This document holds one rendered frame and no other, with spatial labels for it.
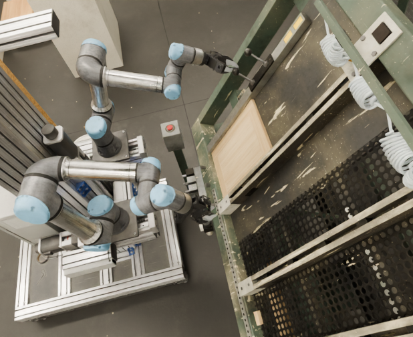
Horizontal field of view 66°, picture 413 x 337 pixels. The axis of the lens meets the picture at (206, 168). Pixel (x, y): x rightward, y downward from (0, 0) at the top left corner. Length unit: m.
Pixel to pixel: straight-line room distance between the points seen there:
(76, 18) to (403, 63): 3.27
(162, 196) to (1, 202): 1.06
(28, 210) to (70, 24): 2.88
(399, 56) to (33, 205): 1.22
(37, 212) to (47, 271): 1.67
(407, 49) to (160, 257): 2.05
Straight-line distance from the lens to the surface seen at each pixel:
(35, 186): 1.24
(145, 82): 1.53
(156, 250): 2.55
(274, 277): 1.44
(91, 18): 3.83
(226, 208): 1.73
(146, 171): 1.20
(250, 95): 1.70
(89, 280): 2.67
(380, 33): 1.14
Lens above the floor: 2.57
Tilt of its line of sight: 59 degrees down
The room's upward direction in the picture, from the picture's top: 13 degrees counter-clockwise
